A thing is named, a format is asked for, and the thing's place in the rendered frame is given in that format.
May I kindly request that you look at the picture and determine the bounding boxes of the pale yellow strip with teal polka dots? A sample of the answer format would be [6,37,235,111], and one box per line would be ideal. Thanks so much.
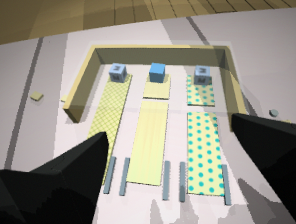
[187,115,224,196]

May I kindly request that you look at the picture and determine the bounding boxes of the pale yellow flat strip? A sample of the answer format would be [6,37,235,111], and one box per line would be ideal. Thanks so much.
[126,112,167,186]

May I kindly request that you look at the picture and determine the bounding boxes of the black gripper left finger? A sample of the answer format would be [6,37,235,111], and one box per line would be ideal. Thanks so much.
[0,131,109,224]

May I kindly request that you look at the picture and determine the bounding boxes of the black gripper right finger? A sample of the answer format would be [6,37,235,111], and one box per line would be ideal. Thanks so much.
[231,113,296,222]

